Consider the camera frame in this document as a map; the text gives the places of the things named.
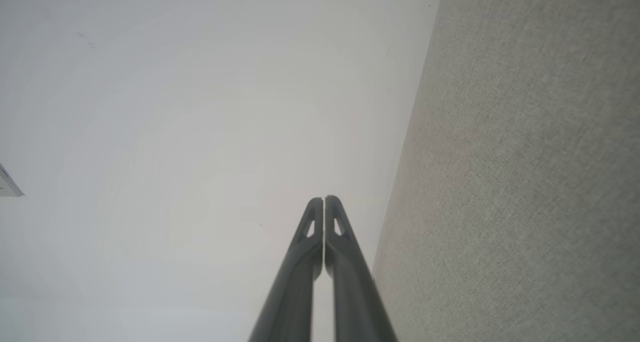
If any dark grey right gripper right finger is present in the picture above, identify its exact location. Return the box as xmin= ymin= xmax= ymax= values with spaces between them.
xmin=324 ymin=195 xmax=399 ymax=342

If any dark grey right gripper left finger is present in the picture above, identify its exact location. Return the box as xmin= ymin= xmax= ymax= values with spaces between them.
xmin=248 ymin=197 xmax=324 ymax=342

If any white grey panel corner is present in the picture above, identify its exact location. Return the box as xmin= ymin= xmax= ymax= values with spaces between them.
xmin=0 ymin=163 xmax=25 ymax=198

